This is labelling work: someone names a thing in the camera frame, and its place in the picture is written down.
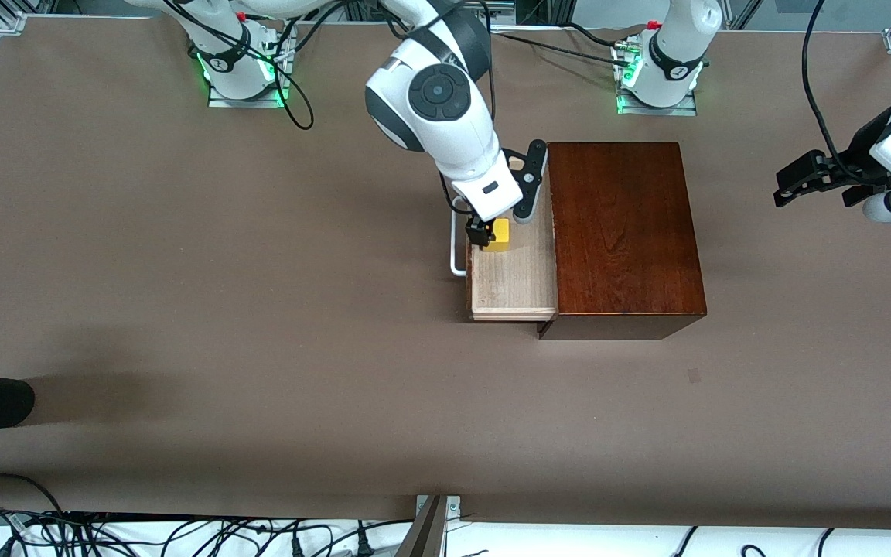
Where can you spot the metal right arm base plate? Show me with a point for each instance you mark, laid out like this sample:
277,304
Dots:
248,102

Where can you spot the aluminium profile bar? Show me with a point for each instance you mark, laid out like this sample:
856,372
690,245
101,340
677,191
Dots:
426,534

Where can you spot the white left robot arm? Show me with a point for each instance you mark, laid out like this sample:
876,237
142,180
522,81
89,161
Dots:
674,54

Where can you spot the dark brown wooden cabinet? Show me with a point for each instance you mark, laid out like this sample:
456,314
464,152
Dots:
631,232

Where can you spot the yellow block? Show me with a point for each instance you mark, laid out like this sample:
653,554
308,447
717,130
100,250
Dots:
501,236

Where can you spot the light wooden drawer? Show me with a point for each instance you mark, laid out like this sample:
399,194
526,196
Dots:
511,286

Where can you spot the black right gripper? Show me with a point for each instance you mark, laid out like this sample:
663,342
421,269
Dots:
478,230

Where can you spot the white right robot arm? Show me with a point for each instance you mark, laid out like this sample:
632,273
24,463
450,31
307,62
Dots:
445,116

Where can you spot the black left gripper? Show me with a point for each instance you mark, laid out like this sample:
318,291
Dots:
858,158

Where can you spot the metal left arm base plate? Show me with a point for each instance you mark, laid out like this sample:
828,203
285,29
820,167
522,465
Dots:
658,111

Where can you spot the brown paper table cover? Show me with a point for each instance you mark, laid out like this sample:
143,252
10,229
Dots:
260,309

